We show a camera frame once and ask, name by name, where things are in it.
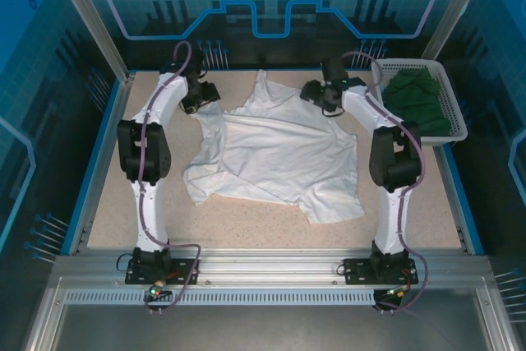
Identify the white t-shirt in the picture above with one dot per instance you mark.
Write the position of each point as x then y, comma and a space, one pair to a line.
279, 149

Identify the white plastic basket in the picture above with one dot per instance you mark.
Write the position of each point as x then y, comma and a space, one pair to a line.
452, 100

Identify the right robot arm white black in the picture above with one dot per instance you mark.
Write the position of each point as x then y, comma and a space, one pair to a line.
390, 219

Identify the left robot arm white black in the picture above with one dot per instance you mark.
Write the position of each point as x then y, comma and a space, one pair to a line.
150, 211

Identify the dark green t-shirt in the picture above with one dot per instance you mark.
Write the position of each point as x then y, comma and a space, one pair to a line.
415, 104

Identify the steel lower shelf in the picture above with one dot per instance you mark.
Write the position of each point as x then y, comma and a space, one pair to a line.
267, 326

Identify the aluminium frame post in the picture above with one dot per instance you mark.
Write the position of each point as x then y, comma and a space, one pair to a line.
90, 18
452, 14

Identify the aluminium mounting rail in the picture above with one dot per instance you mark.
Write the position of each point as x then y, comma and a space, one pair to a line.
267, 266

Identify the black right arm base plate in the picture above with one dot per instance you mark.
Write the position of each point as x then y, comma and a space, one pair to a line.
353, 271

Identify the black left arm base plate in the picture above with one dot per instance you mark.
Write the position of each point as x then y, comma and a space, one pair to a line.
137, 275

